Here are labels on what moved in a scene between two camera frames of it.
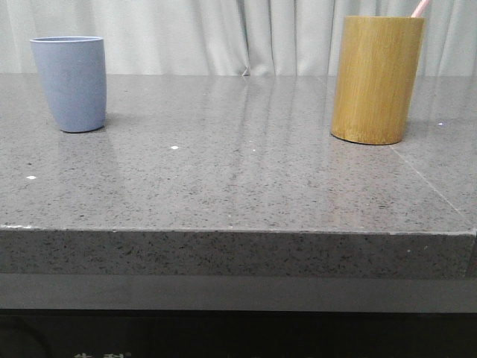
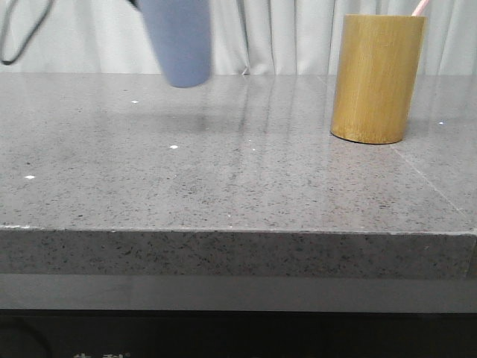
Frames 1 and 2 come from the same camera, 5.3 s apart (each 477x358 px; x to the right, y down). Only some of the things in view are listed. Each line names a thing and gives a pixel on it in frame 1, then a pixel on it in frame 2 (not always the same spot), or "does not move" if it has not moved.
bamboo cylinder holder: [378, 69] does not move
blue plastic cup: [74, 72] → [180, 30]
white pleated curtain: [229, 37] does not move
